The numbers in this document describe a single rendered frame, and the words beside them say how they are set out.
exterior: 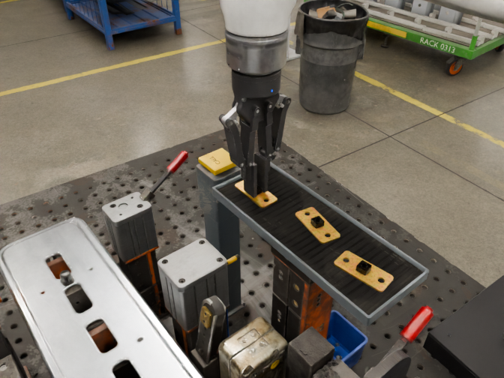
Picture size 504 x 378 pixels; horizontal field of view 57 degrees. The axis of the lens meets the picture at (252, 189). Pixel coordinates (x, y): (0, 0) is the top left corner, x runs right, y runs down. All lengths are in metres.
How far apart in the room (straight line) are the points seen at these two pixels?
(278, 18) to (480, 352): 0.87
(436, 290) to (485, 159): 2.07
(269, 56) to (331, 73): 2.72
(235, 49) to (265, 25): 0.05
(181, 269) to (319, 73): 2.73
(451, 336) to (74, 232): 0.88
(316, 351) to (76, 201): 1.14
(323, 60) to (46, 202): 2.22
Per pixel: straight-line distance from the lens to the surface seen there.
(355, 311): 0.67
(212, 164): 0.92
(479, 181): 3.13
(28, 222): 1.63
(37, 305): 0.95
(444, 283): 1.40
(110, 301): 0.91
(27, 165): 3.27
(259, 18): 0.64
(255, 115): 0.72
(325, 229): 0.77
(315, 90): 3.46
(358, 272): 0.71
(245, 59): 0.67
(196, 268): 0.78
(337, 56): 3.33
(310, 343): 0.70
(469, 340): 1.22
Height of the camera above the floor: 1.68
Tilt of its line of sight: 38 degrees down
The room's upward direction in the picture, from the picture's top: straight up
